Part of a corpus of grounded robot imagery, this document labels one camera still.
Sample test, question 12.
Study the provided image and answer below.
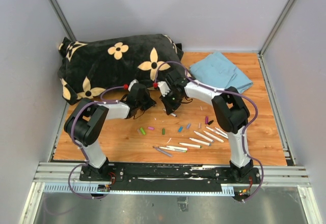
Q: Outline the black floral pillow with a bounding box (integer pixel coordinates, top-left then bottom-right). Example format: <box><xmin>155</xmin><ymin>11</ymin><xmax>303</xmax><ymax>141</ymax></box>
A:
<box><xmin>58</xmin><ymin>34</ymin><xmax>186</xmax><ymax>105</ymax></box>

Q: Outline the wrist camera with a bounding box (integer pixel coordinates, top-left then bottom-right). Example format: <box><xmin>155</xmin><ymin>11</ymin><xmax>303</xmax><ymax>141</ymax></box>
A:
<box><xmin>157</xmin><ymin>81</ymin><xmax>171</xmax><ymax>97</ymax></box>
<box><xmin>128</xmin><ymin>79</ymin><xmax>139</xmax><ymax>92</ymax></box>

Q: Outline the lime green pen cap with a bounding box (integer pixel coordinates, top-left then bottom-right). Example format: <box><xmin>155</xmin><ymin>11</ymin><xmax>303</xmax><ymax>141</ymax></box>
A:
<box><xmin>140</xmin><ymin>127</ymin><xmax>146</xmax><ymax>135</ymax></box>

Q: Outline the clear cap grey pen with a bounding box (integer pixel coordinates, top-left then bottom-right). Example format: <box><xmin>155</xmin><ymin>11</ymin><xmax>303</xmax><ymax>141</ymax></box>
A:
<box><xmin>152</xmin><ymin>146</ymin><xmax>173</xmax><ymax>157</ymax></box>

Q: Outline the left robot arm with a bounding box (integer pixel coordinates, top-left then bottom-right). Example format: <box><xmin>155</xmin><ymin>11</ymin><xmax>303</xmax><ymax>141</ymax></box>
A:
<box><xmin>64</xmin><ymin>80</ymin><xmax>156</xmax><ymax>181</ymax></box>

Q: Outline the light blue folded cloth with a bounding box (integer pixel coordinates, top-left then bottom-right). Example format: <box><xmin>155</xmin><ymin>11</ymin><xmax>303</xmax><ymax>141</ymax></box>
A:
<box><xmin>189</xmin><ymin>52</ymin><xmax>253</xmax><ymax>93</ymax></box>

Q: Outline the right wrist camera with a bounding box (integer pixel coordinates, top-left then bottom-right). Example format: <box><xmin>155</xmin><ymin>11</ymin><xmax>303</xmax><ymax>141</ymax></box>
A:
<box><xmin>157</xmin><ymin>81</ymin><xmax>171</xmax><ymax>97</ymax></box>

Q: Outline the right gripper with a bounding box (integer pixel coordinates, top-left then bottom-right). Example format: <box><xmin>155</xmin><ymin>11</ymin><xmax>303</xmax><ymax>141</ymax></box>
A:
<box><xmin>159</xmin><ymin>90</ymin><xmax>183</xmax><ymax>116</ymax></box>

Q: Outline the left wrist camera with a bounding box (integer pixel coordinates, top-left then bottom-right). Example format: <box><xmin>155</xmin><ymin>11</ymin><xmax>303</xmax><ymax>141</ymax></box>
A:
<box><xmin>128</xmin><ymin>79</ymin><xmax>139</xmax><ymax>92</ymax></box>

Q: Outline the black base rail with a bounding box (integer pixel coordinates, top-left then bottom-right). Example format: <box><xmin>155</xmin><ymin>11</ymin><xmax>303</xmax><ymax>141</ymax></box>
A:
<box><xmin>79</xmin><ymin>162</ymin><xmax>261</xmax><ymax>192</ymax></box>

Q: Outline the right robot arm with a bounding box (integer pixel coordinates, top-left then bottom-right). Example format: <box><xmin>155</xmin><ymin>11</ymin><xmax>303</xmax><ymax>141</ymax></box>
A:
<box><xmin>153</xmin><ymin>70</ymin><xmax>253</xmax><ymax>183</ymax></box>

